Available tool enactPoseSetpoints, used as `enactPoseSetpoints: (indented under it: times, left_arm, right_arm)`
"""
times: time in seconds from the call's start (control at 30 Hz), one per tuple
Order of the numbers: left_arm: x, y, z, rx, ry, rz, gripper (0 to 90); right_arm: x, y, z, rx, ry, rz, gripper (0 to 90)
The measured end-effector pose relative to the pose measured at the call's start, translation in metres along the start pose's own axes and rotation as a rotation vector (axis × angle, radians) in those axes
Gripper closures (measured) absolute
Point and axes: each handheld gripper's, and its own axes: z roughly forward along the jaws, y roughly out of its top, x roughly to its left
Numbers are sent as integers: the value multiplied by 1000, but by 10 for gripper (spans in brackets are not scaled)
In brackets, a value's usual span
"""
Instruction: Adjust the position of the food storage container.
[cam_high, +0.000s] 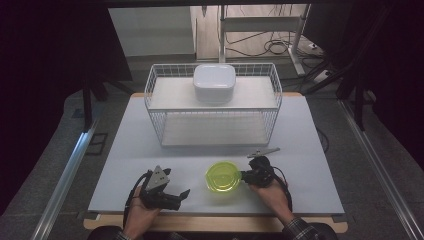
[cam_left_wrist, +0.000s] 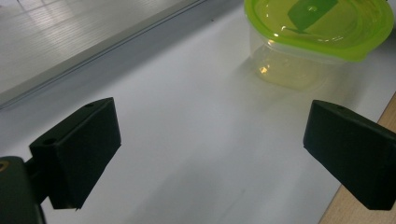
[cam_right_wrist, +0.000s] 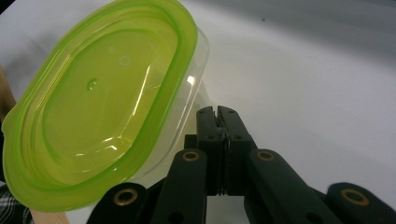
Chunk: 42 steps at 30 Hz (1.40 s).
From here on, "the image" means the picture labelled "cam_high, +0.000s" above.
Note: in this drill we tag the person's left hand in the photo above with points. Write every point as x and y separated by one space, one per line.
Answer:
140 216

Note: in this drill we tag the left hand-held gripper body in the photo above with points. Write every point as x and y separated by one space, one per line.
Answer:
155 186

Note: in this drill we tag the aluminium rail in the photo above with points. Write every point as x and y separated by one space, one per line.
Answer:
63 180
380 173

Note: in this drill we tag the black metal stand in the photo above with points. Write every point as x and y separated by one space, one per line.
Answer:
87 106
358 106

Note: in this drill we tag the white square bowl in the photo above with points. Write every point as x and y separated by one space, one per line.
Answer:
214 83

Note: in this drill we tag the white power strip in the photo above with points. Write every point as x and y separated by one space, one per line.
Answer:
322 76

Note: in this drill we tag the person's right hand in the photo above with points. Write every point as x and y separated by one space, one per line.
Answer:
271 196

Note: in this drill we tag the yellow-green round bowl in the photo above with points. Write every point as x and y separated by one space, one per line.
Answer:
222 176

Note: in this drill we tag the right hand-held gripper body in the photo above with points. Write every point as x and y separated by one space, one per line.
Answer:
261 171

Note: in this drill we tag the white metal desk frame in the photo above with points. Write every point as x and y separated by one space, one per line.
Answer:
260 24

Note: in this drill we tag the white panel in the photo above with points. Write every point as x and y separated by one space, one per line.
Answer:
151 31

